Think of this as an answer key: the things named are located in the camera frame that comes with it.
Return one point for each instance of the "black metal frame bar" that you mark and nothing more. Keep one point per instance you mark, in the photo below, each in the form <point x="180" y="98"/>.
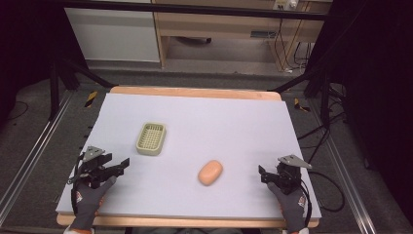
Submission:
<point x="195" y="9"/>

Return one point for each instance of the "person's left hand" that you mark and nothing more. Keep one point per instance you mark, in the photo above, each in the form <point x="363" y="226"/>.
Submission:
<point x="88" y="201"/>

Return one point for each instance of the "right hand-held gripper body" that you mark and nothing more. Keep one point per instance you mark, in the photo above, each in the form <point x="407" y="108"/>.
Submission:
<point x="289" y="174"/>

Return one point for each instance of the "black metal stand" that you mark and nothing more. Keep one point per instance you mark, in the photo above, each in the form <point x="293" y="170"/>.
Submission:
<point x="311" y="81"/>
<point x="74" y="71"/>

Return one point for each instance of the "wooden table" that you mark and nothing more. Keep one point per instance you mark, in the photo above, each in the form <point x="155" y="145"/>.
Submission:
<point x="195" y="92"/>

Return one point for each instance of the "metal floor rail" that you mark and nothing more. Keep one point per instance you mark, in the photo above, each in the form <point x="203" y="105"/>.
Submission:
<point x="32" y="152"/>
<point x="344" y="182"/>

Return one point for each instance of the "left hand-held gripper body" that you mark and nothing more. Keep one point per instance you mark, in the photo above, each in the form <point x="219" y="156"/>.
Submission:
<point x="92" y="170"/>

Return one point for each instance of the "white cabinet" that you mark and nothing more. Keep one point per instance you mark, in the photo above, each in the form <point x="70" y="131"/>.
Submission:
<point x="113" y="35"/>

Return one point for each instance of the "white power strip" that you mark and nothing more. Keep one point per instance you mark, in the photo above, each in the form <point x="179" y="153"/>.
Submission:
<point x="285" y="4"/>

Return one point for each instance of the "yellow black tape marker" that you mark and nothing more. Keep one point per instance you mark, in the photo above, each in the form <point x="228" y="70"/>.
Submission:
<point x="301" y="106"/>
<point x="91" y="98"/>

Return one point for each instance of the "pale green soap dish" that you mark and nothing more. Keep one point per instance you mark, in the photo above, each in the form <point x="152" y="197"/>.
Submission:
<point x="151" y="138"/>

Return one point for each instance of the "wooden desk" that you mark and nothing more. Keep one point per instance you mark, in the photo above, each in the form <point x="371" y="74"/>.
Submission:
<point x="220" y="29"/>

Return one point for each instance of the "orange bread roll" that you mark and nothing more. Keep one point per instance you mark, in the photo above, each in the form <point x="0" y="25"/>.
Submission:
<point x="210" y="172"/>

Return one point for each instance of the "person's right hand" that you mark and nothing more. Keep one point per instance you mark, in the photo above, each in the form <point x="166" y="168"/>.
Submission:
<point x="290" y="208"/>

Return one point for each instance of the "black curtain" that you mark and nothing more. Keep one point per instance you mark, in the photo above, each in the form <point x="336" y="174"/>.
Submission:
<point x="26" y="42"/>
<point x="380" y="91"/>

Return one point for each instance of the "white foam board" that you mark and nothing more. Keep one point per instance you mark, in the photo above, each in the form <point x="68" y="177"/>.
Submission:
<point x="201" y="130"/>

